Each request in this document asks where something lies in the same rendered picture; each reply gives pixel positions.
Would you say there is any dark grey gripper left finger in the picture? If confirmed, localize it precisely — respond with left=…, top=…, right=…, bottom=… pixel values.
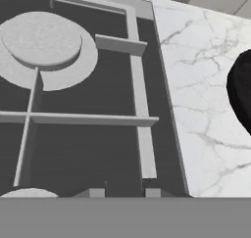
left=69, top=180, right=109, bottom=199

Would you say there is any dark grey gas hob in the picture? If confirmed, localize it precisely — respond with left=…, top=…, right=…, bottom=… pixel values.
left=0, top=0, right=193, bottom=199

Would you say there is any black pan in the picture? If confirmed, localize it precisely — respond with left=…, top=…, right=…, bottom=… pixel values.
left=226, top=49, right=251, bottom=136

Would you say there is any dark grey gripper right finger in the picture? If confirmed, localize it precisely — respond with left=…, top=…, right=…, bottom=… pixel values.
left=142, top=177, right=193, bottom=199

